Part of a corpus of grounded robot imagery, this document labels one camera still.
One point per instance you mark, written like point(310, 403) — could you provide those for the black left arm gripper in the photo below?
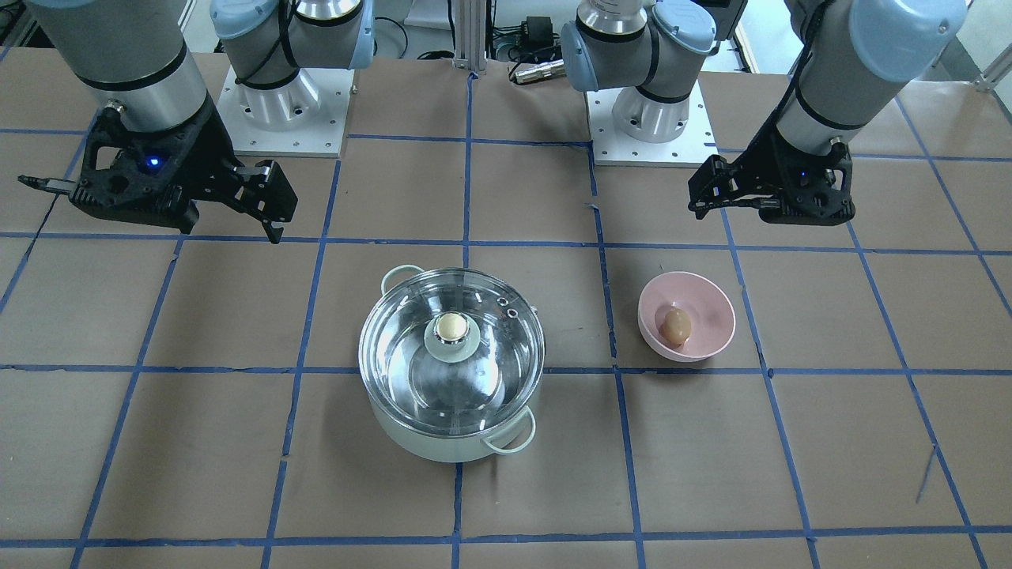
point(760, 167)

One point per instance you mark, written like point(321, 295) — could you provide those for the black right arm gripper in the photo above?
point(212, 152)

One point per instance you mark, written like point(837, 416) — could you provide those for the beige egg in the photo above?
point(676, 327)

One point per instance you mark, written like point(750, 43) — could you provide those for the glass pot lid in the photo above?
point(451, 352)

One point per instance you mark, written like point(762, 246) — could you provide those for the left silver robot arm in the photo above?
point(856, 56)

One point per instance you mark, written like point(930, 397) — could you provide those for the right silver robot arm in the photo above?
point(134, 51)

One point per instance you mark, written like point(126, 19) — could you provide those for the pale green cooking pot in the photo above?
point(451, 431)

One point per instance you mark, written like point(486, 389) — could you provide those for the pink plastic bowl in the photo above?
point(714, 318)

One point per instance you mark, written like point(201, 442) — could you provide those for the silver cylindrical connector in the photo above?
point(543, 71)

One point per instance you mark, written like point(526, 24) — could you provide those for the black power adapter background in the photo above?
point(537, 32)

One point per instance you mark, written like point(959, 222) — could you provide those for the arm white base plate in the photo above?
point(628, 129)
point(306, 118)

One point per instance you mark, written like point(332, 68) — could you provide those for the aluminium frame post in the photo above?
point(469, 26)

